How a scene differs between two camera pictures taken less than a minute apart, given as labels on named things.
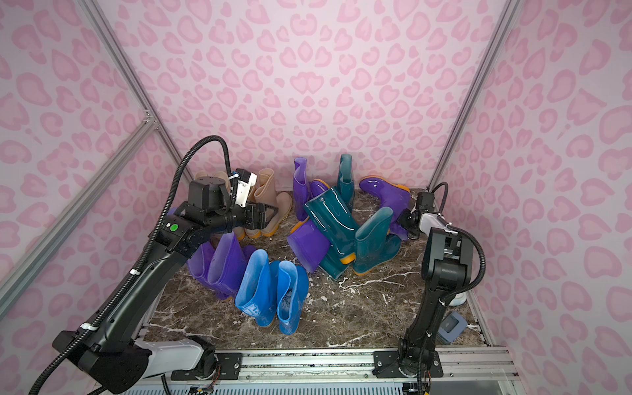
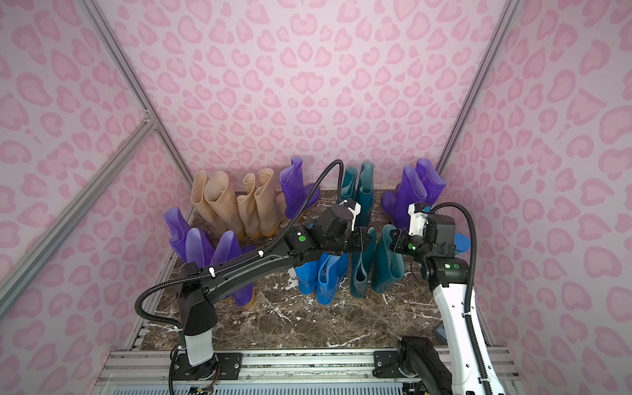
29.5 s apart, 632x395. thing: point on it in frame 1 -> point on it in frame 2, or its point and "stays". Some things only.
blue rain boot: [293, 285] -> [332, 267]
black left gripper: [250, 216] -> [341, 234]
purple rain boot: [197, 264] stays
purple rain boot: [228, 267] stays
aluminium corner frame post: [14, 282] stays
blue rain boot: [257, 296] -> [307, 276]
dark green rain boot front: [332, 213] -> [364, 195]
